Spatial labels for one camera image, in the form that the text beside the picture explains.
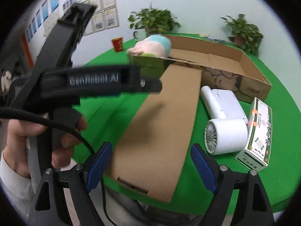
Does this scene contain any white enamel mug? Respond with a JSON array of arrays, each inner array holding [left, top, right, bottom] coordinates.
[[133, 29, 147, 42]]

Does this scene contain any cardboard divider piece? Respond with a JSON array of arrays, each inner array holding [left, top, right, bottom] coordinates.
[[106, 65, 201, 203]]

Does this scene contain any teal and pink plush toy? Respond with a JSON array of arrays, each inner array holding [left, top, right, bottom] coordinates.
[[127, 35, 171, 58]]

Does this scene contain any leafy potted plant right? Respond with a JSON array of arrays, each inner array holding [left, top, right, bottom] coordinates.
[[220, 13, 264, 56]]

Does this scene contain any white sleeve forearm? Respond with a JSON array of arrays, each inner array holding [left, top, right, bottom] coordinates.
[[1, 153, 34, 201]]

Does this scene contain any leafy potted plant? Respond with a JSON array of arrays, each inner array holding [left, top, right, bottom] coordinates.
[[128, 5, 181, 36], [220, 13, 264, 56]]

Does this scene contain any leafy potted plant left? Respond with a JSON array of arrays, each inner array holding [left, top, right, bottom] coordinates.
[[128, 5, 181, 36]]

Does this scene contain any colourful packet on table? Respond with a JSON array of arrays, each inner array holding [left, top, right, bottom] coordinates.
[[199, 34, 226, 44]]

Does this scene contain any large open cardboard box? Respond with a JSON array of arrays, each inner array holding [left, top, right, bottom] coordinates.
[[127, 35, 272, 103]]

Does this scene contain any person's left hand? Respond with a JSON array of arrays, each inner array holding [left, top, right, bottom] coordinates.
[[2, 116, 88, 179]]

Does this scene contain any white hair dryer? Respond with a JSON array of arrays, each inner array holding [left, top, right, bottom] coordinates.
[[200, 86, 248, 155]]

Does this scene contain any green white medicine box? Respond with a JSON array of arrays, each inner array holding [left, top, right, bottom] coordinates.
[[235, 97, 272, 172]]

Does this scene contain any red paper cup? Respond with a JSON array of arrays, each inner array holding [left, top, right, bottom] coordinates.
[[111, 37, 123, 53]]

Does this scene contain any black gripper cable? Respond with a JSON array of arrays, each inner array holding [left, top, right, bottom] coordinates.
[[0, 107, 119, 221]]

